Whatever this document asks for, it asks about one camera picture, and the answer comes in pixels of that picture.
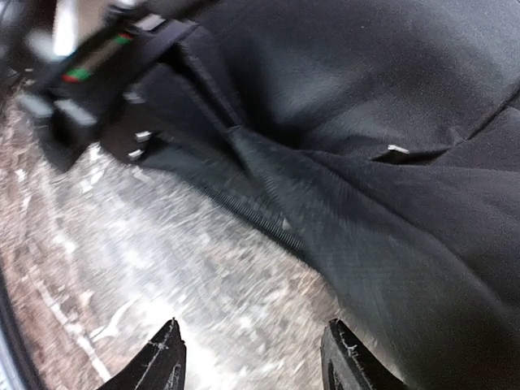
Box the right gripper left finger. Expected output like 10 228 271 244
98 318 186 390

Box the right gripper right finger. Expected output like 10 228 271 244
320 319 406 390

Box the black student bag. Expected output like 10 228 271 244
153 1 519 389

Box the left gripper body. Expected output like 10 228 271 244
18 15 197 171

